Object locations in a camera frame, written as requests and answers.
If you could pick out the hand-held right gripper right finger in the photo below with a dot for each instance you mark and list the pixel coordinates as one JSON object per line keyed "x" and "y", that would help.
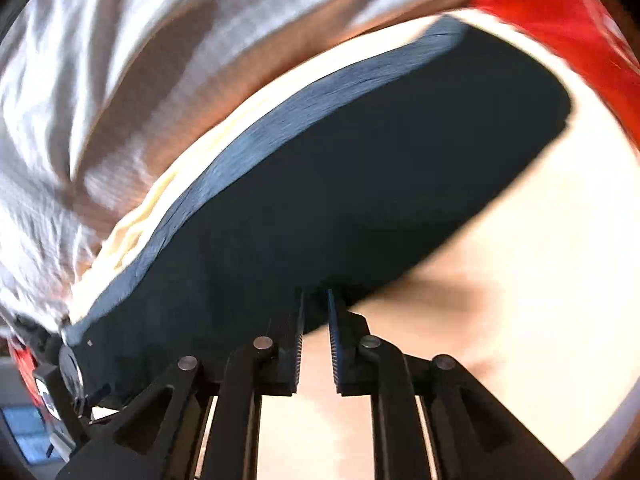
{"x": 336, "y": 350}

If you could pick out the red embroidered pillow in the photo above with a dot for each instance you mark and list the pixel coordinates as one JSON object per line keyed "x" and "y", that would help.
{"x": 550, "y": 25}

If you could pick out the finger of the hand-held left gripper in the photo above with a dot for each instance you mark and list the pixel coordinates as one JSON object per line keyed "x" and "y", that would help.
{"x": 97, "y": 396}

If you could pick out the blue glowing screen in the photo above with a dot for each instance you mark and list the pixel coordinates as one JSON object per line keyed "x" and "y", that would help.
{"x": 22, "y": 432}

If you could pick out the black pants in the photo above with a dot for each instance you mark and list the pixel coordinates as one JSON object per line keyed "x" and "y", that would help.
{"x": 350, "y": 185}

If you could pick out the grey white striped duvet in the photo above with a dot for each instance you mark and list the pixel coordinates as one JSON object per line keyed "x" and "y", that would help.
{"x": 100, "y": 85}

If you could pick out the peach blanket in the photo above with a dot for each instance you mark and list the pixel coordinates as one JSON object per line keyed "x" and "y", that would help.
{"x": 525, "y": 285}

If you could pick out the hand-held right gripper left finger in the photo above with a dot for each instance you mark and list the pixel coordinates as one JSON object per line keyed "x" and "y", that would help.
{"x": 299, "y": 345}

